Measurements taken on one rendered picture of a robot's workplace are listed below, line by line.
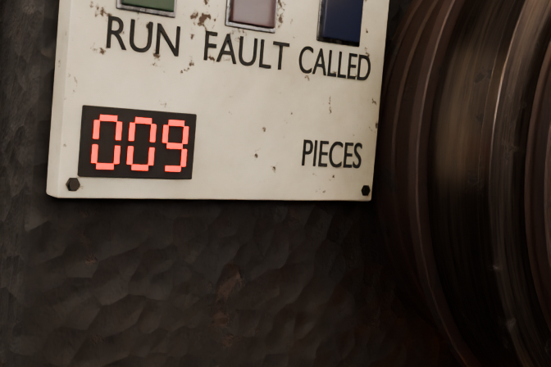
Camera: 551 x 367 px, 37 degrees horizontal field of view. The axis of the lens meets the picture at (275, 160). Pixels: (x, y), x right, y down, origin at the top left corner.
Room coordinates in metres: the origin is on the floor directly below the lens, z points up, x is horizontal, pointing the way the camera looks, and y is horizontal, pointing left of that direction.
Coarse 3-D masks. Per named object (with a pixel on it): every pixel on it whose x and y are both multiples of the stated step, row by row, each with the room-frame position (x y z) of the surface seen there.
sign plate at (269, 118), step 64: (64, 0) 0.50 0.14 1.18; (192, 0) 0.54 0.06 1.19; (320, 0) 0.60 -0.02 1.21; (384, 0) 0.64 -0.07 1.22; (64, 64) 0.50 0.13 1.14; (128, 64) 0.52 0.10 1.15; (192, 64) 0.54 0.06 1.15; (256, 64) 0.57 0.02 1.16; (320, 64) 0.61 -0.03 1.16; (64, 128) 0.49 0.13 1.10; (128, 128) 0.52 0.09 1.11; (192, 128) 0.54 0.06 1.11; (256, 128) 0.58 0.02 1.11; (320, 128) 0.61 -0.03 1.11; (64, 192) 0.50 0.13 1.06; (128, 192) 0.52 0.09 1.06; (192, 192) 0.55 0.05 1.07; (256, 192) 0.58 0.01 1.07; (320, 192) 0.62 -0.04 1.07
